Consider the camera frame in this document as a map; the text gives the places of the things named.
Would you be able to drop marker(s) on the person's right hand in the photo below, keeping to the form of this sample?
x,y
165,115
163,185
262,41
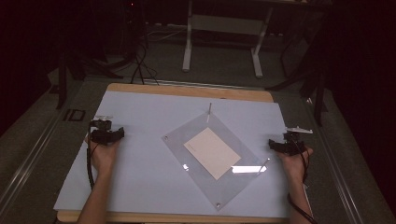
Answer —
x,y
294,166

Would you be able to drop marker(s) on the metal floor strip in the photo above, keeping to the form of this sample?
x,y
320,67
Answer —
x,y
202,84

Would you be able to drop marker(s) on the black floor bracket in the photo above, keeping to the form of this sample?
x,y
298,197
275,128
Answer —
x,y
74,115

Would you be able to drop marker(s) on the metal floor rail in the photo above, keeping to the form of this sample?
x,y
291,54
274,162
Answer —
x,y
28,165
336,168

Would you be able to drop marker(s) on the person's left hand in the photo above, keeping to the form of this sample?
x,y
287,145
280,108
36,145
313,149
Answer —
x,y
104,157

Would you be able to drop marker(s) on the photo print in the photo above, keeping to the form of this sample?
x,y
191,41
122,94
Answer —
x,y
212,153

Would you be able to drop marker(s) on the clear acrylic photo frame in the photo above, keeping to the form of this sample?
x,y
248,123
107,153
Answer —
x,y
193,174

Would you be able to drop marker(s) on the wooden table board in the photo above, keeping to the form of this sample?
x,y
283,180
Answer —
x,y
186,91

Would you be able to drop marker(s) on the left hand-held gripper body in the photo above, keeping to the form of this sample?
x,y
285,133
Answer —
x,y
101,124

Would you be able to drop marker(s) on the black metal stand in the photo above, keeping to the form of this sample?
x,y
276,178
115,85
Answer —
x,y
319,93
62,81

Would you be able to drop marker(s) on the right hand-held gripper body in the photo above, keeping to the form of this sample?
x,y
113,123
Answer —
x,y
295,141

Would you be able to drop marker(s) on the white table sheet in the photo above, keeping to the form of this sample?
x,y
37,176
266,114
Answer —
x,y
146,130

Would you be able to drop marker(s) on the white desk frame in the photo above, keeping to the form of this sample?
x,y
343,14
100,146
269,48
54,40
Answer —
x,y
224,25

